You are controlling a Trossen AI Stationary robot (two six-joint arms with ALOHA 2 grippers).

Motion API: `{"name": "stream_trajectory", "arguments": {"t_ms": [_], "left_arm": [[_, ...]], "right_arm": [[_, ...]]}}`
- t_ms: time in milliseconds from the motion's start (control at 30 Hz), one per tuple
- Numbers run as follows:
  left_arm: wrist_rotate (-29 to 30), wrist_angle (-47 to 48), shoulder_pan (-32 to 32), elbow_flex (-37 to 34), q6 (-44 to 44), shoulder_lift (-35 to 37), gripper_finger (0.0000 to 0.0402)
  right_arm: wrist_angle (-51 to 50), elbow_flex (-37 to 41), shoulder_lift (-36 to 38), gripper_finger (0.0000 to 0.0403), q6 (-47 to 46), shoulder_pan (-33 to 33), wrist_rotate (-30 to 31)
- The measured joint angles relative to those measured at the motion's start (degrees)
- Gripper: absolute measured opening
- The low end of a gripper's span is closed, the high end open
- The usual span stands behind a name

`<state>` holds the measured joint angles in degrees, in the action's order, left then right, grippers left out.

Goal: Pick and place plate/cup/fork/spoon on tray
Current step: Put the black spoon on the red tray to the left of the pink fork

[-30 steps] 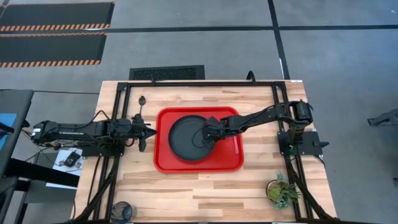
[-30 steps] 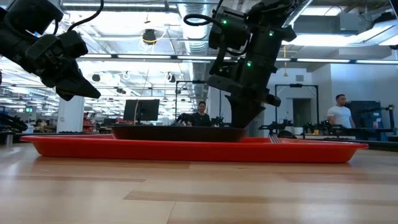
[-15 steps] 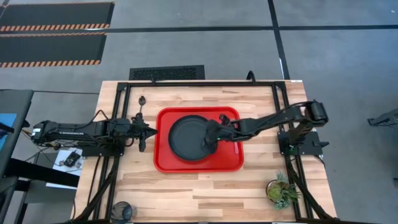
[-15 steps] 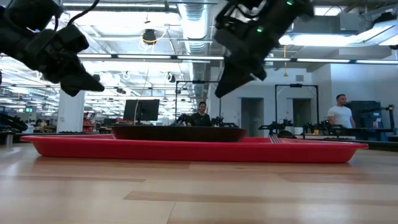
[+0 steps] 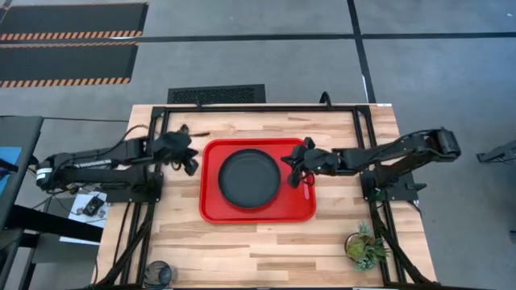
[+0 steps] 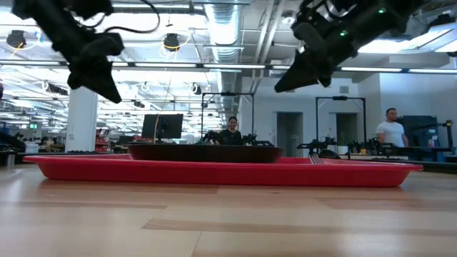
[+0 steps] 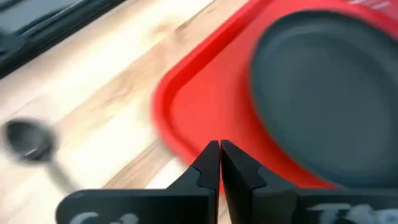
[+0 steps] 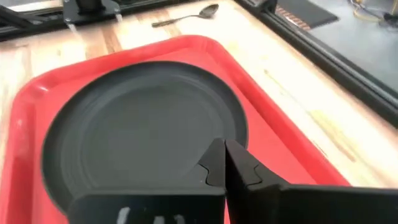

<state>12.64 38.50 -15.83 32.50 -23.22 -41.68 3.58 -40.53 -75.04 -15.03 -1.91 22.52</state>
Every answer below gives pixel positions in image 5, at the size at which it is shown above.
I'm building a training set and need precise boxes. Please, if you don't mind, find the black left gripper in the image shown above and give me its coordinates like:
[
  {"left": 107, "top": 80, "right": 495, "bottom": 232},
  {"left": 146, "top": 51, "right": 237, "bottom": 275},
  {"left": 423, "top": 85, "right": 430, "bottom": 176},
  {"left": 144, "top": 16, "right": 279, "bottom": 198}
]
[{"left": 151, "top": 131, "right": 200, "bottom": 177}]

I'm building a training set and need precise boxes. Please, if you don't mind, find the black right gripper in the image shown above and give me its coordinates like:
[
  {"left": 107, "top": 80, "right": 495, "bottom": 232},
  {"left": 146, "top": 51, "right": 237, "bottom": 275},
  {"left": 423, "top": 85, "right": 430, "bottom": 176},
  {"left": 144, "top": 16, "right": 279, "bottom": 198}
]
[{"left": 287, "top": 136, "right": 342, "bottom": 189}]

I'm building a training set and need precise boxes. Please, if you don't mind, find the black round plate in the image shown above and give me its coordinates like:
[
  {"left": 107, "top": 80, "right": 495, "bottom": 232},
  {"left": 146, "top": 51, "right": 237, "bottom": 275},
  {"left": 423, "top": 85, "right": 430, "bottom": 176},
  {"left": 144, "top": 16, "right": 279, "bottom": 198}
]
[{"left": 217, "top": 147, "right": 282, "bottom": 210}]

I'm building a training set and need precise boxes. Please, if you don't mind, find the red plastic tray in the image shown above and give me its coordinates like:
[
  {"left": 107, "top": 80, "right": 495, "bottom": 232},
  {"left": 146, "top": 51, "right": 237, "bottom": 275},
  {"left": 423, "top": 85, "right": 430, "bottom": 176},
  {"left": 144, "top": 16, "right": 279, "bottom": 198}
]
[{"left": 198, "top": 137, "right": 318, "bottom": 225}]

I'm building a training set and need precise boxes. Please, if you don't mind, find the black floor vent grille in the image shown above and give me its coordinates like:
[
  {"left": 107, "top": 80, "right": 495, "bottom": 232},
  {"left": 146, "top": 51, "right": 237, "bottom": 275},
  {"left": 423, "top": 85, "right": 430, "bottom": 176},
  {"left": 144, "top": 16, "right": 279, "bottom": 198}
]
[{"left": 166, "top": 83, "right": 267, "bottom": 106}]

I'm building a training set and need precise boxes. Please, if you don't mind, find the potted green succulent plant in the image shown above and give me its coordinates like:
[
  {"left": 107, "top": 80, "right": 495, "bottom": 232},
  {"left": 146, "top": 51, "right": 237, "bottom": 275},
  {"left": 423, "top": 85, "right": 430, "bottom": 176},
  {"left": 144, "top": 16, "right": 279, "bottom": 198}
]
[{"left": 343, "top": 220, "right": 392, "bottom": 272}]

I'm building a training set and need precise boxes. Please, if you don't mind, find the black handheld controller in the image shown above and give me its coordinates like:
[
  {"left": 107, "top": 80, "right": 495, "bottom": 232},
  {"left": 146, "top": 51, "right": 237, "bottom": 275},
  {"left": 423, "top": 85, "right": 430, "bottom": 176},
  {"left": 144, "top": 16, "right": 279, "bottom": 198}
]
[{"left": 81, "top": 195, "right": 106, "bottom": 218}]

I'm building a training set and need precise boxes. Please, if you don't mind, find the white paper sheet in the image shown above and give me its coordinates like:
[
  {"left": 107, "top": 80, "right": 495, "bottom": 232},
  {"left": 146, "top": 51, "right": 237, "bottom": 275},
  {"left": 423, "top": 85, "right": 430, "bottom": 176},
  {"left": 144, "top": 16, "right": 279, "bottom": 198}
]
[{"left": 58, "top": 190, "right": 110, "bottom": 247}]

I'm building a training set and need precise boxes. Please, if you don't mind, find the black mat with hazard stripes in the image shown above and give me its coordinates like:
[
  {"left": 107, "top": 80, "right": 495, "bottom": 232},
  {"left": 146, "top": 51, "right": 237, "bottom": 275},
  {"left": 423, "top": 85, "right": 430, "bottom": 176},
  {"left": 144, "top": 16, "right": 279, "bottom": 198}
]
[
  {"left": 0, "top": 2, "right": 150, "bottom": 43},
  {"left": 0, "top": 41, "right": 139, "bottom": 89}
]

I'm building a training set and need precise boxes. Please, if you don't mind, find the black neighbouring stand leg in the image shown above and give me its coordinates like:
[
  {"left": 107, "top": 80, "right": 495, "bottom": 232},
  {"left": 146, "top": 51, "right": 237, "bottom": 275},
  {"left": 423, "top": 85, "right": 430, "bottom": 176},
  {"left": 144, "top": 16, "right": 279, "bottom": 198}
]
[{"left": 476, "top": 139, "right": 516, "bottom": 164}]

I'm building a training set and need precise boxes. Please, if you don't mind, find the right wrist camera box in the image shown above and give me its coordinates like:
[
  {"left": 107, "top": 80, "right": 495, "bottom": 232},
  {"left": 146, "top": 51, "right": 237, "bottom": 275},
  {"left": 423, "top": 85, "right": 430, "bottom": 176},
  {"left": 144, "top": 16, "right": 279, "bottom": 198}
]
[{"left": 280, "top": 145, "right": 308, "bottom": 167}]

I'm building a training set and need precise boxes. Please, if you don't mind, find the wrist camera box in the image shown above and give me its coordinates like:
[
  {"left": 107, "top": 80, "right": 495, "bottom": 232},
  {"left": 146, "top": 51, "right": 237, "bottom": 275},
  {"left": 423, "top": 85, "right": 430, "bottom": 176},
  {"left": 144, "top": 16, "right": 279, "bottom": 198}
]
[
  {"left": 280, "top": 145, "right": 308, "bottom": 167},
  {"left": 163, "top": 131, "right": 191, "bottom": 151}
]

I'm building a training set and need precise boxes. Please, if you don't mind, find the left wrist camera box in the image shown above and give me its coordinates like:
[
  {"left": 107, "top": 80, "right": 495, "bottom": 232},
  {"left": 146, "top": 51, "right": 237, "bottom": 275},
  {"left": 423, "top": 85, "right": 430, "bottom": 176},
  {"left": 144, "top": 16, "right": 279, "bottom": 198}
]
[{"left": 163, "top": 131, "right": 191, "bottom": 151}]

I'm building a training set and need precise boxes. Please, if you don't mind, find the black aluminium table frame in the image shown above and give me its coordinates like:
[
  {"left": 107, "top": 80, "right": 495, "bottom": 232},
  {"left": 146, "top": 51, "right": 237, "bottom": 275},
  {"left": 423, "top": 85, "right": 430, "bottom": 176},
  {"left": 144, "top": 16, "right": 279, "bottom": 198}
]
[{"left": 93, "top": 101, "right": 435, "bottom": 289}]

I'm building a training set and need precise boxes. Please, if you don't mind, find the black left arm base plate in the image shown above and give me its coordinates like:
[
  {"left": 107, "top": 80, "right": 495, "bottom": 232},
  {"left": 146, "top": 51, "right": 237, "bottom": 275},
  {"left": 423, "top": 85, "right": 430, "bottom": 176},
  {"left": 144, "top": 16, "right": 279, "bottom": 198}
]
[{"left": 104, "top": 170, "right": 164, "bottom": 204}]

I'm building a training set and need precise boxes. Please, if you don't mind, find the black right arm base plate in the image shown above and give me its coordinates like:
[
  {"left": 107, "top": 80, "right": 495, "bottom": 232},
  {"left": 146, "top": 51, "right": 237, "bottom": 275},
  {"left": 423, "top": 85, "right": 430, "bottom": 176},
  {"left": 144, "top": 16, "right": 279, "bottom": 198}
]
[{"left": 359, "top": 168, "right": 428, "bottom": 203}]

